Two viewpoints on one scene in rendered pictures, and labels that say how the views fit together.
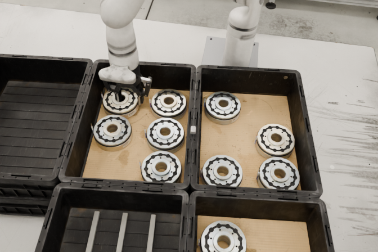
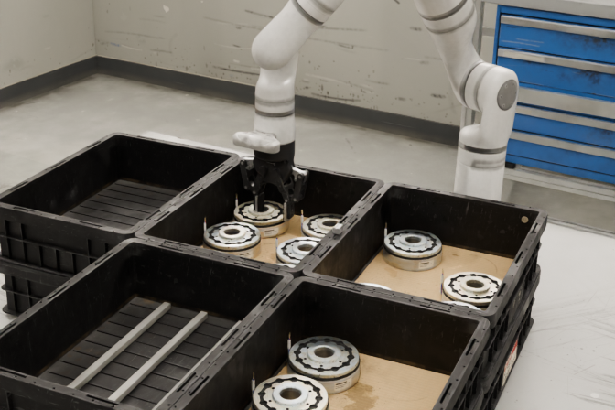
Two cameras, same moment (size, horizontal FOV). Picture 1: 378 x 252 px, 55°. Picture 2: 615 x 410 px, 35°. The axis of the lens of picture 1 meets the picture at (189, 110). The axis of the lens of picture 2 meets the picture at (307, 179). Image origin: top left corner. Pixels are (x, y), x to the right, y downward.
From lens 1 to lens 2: 0.99 m
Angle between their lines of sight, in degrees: 33
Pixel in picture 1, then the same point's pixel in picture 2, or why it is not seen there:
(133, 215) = (215, 320)
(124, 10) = (279, 42)
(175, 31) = not seen: hidden behind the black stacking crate
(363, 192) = not seen: outside the picture
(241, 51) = (474, 191)
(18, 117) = (113, 211)
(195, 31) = not seen: hidden behind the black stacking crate
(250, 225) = (379, 365)
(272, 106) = (499, 268)
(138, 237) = (209, 339)
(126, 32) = (280, 83)
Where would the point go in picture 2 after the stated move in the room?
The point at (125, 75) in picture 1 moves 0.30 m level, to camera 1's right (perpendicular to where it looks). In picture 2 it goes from (264, 139) to (433, 167)
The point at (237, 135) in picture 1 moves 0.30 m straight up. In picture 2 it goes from (420, 284) to (431, 116)
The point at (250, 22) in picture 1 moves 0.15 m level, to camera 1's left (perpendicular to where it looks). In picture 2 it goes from (483, 135) to (406, 124)
